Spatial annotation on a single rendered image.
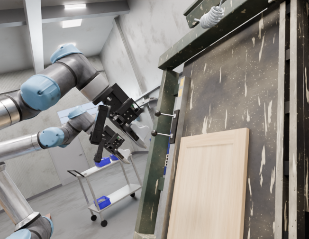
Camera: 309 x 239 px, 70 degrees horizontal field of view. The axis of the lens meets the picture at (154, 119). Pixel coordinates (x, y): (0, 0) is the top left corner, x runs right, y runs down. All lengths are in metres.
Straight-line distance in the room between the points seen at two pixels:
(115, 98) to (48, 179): 10.43
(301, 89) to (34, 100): 0.74
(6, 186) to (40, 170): 9.78
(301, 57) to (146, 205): 1.10
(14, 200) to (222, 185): 0.90
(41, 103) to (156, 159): 1.02
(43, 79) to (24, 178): 10.53
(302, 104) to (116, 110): 0.55
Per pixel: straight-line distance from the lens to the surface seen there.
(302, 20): 0.95
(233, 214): 0.90
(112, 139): 1.03
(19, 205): 1.20
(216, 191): 0.97
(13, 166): 11.04
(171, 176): 1.23
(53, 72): 0.57
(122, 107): 0.62
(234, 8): 1.16
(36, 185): 11.04
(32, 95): 0.55
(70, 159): 10.95
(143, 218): 1.45
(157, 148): 1.45
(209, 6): 1.85
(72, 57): 0.61
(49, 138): 0.91
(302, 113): 0.78
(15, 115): 0.64
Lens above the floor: 1.53
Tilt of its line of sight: 1 degrees down
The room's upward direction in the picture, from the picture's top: 20 degrees counter-clockwise
